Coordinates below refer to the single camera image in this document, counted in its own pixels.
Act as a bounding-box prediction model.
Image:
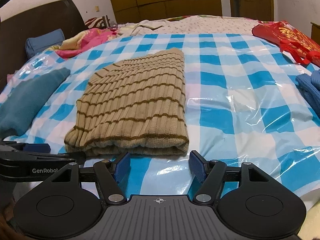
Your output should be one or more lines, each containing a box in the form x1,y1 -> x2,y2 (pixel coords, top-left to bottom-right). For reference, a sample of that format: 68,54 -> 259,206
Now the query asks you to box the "white floral bed sheet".
116,15 -> 266,36

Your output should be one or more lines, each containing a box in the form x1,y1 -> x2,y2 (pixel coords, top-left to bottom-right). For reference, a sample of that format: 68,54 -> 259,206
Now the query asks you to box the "brown wooden cabinet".
310,21 -> 320,47

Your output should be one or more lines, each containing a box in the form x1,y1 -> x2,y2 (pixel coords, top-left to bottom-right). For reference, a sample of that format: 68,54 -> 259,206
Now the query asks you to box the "pink floral quilt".
54,27 -> 121,60

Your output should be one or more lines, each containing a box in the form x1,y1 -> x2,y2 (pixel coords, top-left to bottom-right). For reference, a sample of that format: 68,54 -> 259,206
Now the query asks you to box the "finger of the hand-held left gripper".
50,151 -> 87,161
0,141 -> 51,154

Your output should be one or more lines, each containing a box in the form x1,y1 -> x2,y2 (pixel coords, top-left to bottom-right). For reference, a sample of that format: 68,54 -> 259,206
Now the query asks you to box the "blue knitted garment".
295,70 -> 320,118

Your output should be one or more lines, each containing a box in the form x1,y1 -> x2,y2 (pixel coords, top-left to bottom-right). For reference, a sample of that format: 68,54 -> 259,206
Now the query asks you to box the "dark brown headboard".
0,0 -> 87,93

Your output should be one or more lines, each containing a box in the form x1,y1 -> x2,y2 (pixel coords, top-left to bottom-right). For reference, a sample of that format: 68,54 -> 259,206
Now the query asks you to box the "cream cloth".
120,19 -> 167,36

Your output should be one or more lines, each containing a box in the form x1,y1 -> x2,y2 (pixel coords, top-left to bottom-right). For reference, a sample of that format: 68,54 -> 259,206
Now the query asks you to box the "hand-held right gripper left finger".
51,152 -> 132,204

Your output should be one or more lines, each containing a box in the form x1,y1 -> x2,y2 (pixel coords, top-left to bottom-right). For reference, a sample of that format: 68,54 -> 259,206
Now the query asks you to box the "blue pillow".
26,29 -> 66,58

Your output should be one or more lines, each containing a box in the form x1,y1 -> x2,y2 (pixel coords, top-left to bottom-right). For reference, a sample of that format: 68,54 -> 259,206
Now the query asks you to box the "teal cloth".
0,67 -> 71,137

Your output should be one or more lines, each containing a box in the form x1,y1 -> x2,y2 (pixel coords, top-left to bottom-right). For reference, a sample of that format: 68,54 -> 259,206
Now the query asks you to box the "red striped pillow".
85,17 -> 118,30

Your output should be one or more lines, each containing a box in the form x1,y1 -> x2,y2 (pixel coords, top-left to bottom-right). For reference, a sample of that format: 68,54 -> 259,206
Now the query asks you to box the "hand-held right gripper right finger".
189,150 -> 270,204

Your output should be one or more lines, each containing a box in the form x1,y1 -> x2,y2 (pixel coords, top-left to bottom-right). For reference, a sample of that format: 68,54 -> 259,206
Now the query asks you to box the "red gift bag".
252,21 -> 320,67

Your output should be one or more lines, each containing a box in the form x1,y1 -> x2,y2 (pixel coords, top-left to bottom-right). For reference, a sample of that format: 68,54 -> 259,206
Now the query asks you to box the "beige striped knit sweater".
64,48 -> 190,158

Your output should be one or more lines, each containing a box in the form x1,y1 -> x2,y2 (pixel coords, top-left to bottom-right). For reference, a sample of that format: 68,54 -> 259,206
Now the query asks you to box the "blue checked plastic sheet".
0,32 -> 320,207

